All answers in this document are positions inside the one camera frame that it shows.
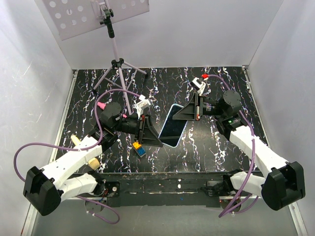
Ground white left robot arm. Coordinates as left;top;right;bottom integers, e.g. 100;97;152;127
23;99;163;216

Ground light blue phone case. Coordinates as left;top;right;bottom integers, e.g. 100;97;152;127
157;103;189;148

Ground wooden handled tool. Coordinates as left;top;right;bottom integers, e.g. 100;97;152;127
70;135;100;170

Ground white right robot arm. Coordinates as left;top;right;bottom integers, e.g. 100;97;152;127
173;90;306;210

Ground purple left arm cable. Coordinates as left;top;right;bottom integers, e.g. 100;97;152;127
13;88;141;225

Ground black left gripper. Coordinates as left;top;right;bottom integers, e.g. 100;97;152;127
113;114;164;148

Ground lilac music stand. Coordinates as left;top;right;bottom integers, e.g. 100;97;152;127
43;0;149;114

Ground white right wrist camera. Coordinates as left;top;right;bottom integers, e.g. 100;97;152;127
190;74;209;95

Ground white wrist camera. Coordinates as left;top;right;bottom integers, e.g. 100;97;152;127
190;74;209;95
135;95;152;117

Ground black smartphone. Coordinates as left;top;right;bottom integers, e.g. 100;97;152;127
159;104;187;148

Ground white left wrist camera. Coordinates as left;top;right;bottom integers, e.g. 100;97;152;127
135;95;152;117

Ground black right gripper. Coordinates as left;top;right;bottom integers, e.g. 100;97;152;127
172;92;225;121

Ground pink cylindrical stick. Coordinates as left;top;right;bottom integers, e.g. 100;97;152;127
97;102;127;118

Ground orange and blue toy blocks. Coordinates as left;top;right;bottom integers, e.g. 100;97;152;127
132;142;146;158

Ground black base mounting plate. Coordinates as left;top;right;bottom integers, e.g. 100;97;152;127
100;172;232;207

